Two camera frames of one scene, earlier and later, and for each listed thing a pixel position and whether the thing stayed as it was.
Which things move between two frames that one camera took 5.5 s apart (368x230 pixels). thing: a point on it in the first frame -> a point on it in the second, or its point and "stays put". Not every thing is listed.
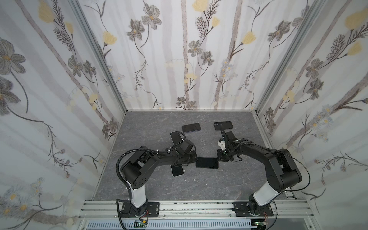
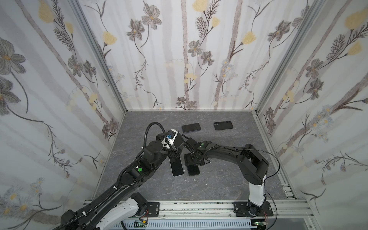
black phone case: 227,124 stays put
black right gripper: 224,135 -> 191,146
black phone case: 209,163 -> 193,169
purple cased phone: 177,170 stays put
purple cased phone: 207,162 -> 193,169
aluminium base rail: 109,210 stays put
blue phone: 191,127 stays put
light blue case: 177,171 stays put
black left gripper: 194,158 -> 173,153
